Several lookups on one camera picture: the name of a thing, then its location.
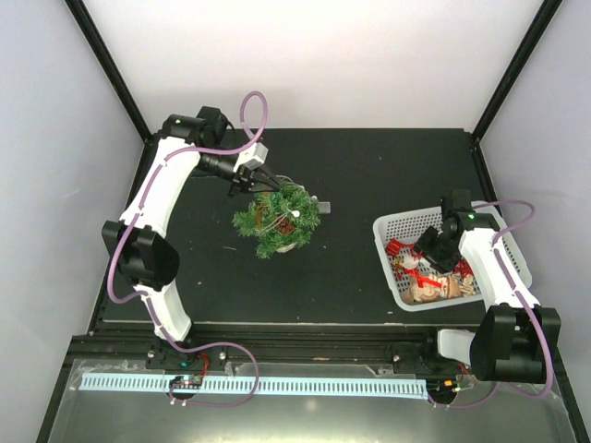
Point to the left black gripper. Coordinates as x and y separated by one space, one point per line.
243 178

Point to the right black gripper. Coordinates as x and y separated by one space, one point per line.
441 266

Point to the small green christmas tree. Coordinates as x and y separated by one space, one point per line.
271 243

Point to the white bulb string lights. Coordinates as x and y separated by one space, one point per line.
296 203

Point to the brown pinecone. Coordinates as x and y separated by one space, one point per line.
285 226

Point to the orange ribbon bow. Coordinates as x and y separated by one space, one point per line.
263 209

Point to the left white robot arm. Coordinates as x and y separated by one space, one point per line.
143 264

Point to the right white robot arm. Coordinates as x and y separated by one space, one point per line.
517 337

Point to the red star ornament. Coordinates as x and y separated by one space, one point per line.
463 269

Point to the white perforated plastic basket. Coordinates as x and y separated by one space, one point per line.
393 233

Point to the right small circuit board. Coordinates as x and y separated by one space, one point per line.
453 385

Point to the small circuit board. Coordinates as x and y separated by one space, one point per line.
185 382
453 385

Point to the left small circuit board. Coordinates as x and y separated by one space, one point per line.
185 382

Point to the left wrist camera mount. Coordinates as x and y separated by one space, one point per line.
252 157

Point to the white slotted cable duct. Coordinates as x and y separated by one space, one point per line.
269 386

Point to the right black frame post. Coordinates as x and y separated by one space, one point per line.
535 31

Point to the black frame post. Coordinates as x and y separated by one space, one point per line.
93 37
535 31

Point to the left black frame post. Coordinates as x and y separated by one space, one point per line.
93 37

